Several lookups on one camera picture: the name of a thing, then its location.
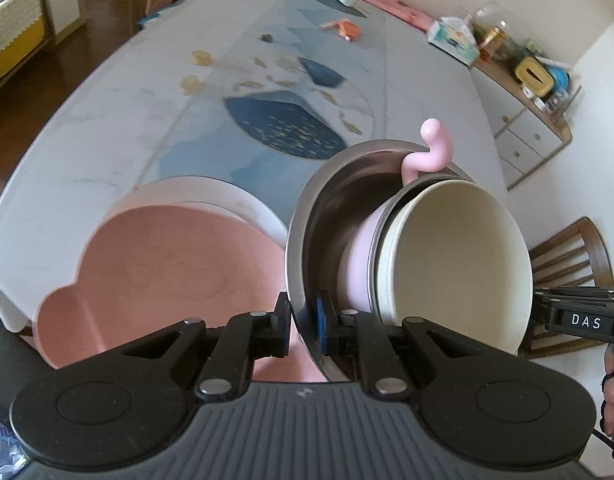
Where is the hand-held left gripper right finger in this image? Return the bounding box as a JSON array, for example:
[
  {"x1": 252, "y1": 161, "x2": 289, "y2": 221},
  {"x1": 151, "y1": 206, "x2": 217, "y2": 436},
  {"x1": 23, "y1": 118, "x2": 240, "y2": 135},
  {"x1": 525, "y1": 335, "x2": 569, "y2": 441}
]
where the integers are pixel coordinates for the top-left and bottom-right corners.
[{"x1": 315, "y1": 293, "x2": 521, "y2": 403}]

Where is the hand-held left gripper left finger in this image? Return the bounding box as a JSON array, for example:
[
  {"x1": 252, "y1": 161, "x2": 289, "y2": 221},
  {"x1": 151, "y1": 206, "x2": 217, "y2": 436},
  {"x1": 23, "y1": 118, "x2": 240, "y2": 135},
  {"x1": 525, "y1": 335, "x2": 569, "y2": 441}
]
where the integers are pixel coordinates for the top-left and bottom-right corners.
[{"x1": 109, "y1": 291, "x2": 292, "y2": 403}]

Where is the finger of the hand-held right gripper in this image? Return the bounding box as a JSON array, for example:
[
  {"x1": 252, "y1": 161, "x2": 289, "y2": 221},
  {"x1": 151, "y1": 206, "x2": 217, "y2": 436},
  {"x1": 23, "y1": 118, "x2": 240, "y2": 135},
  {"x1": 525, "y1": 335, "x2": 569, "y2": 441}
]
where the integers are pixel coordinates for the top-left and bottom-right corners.
[{"x1": 531, "y1": 287, "x2": 562, "y2": 334}]

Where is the pink pot with steel liner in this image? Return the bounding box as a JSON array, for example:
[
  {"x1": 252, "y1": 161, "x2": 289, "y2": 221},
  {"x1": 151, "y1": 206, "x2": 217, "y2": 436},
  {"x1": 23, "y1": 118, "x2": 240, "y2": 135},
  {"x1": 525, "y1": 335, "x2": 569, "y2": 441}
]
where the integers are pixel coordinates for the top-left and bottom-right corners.
[{"x1": 336, "y1": 118, "x2": 456, "y2": 322}]

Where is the large stainless steel bowl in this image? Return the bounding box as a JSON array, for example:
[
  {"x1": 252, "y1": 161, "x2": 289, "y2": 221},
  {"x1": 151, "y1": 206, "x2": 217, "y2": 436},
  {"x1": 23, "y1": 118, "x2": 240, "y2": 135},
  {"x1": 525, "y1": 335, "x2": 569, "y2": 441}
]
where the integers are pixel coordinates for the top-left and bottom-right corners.
[{"x1": 285, "y1": 138, "x2": 476, "y2": 384}]

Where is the cream round bowl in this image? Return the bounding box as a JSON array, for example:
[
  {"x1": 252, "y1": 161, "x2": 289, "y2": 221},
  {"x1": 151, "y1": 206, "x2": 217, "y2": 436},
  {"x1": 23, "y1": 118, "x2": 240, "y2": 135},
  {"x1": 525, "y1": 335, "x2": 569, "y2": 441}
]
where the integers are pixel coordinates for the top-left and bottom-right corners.
[{"x1": 374, "y1": 179, "x2": 534, "y2": 357}]

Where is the pink bear-shaped plate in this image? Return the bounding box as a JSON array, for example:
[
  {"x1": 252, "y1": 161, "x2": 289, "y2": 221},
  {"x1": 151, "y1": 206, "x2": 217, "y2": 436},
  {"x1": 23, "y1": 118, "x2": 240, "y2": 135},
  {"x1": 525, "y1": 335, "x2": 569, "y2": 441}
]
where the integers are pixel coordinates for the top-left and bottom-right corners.
[{"x1": 34, "y1": 204, "x2": 338, "y2": 384}]

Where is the dark wooden slatted chair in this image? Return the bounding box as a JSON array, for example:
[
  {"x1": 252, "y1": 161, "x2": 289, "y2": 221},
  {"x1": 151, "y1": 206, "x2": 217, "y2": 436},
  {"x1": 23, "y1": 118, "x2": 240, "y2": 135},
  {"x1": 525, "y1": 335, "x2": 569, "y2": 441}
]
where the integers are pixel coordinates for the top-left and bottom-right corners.
[{"x1": 519, "y1": 216, "x2": 614, "y2": 359}]

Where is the white wooden-top cabinet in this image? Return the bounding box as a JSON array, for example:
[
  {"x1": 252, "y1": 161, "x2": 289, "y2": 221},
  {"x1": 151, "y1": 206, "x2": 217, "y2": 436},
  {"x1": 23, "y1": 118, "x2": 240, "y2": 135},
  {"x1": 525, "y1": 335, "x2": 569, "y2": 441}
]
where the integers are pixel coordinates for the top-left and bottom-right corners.
[{"x1": 473, "y1": 60, "x2": 573, "y2": 191}]

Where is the blue globe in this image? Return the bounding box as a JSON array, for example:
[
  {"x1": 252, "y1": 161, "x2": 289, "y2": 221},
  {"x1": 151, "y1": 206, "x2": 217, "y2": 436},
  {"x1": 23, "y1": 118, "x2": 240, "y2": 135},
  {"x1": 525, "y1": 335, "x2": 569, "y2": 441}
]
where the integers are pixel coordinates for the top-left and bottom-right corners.
[{"x1": 549, "y1": 67, "x2": 572, "y2": 98}]

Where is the amber glass bottle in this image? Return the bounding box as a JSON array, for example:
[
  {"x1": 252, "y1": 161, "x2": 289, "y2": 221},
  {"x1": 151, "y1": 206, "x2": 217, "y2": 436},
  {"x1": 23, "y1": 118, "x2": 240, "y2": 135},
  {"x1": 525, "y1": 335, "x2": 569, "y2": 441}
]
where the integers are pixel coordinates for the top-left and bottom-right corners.
[{"x1": 479, "y1": 21, "x2": 512, "y2": 61}]

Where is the teal tissue box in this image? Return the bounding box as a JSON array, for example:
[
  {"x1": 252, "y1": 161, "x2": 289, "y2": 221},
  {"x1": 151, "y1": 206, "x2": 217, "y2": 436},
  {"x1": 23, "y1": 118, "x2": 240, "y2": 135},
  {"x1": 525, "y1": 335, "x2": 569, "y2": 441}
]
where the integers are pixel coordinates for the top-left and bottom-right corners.
[{"x1": 426, "y1": 16, "x2": 480, "y2": 66}]

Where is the large clear glass jar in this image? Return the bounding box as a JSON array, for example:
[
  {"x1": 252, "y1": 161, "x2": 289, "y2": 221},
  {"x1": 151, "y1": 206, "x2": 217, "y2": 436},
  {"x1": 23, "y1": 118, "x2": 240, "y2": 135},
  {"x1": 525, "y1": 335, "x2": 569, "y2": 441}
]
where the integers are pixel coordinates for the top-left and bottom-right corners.
[{"x1": 462, "y1": 1, "x2": 512, "y2": 53}]

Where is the orange correction tape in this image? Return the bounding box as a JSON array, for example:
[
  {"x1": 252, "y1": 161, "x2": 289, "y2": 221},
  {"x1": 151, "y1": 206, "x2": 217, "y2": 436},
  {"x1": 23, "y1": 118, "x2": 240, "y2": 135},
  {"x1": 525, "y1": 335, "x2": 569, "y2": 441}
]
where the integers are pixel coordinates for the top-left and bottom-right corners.
[{"x1": 336, "y1": 19, "x2": 362, "y2": 42}]

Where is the blue plastic packet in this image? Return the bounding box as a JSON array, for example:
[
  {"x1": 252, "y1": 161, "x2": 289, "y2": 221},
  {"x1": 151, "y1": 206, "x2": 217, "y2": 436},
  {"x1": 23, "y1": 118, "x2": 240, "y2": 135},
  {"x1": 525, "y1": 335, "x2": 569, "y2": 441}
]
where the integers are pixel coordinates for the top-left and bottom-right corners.
[{"x1": 0, "y1": 410, "x2": 30, "y2": 480}]

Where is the pink printed cloth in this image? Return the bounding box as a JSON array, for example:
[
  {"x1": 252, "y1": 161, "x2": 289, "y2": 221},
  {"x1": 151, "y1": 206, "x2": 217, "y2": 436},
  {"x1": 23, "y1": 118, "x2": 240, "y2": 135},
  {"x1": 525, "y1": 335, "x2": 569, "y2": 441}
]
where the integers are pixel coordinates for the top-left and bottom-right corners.
[{"x1": 337, "y1": 0, "x2": 435, "y2": 32}]

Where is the sofa with cream cover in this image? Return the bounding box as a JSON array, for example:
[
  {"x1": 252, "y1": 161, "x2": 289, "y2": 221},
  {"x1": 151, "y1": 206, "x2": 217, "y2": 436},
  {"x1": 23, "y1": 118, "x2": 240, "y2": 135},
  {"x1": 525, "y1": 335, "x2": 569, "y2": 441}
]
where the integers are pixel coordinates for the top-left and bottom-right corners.
[{"x1": 0, "y1": 0, "x2": 58, "y2": 103}]

